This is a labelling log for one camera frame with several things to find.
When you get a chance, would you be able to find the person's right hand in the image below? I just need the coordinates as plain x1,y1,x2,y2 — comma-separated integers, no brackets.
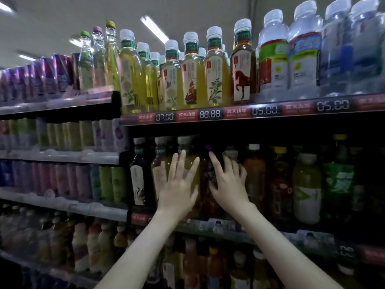
208,151,256,222

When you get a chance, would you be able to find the person's left hand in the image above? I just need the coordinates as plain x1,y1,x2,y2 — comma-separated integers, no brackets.
156,149,201,222

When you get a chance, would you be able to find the row of tea juice bottles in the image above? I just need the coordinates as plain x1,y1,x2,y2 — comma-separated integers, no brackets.
144,234,385,289

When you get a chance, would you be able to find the brown tea bottle horse label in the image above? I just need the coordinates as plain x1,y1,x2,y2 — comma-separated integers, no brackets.
231,18,257,105

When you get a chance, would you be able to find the row of yellow tea bottles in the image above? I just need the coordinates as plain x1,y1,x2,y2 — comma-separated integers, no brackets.
118,26,233,115

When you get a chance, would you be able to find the row of clear water bottles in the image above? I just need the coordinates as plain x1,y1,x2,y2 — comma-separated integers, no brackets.
255,0,385,103

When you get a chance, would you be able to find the person's right forearm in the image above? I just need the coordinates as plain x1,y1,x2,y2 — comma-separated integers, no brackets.
237,206,343,289

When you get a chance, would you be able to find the person's left forearm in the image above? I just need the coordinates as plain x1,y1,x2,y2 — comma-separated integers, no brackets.
95,209,187,289

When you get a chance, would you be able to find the green pictured price label strip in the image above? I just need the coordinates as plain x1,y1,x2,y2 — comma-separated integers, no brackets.
131,207,385,267

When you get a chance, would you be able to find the red black price label strip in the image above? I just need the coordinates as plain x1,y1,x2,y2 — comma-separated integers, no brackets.
120,93,385,127

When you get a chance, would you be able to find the row of purple drink cans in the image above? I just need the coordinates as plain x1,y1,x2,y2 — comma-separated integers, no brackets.
0,52,79,101

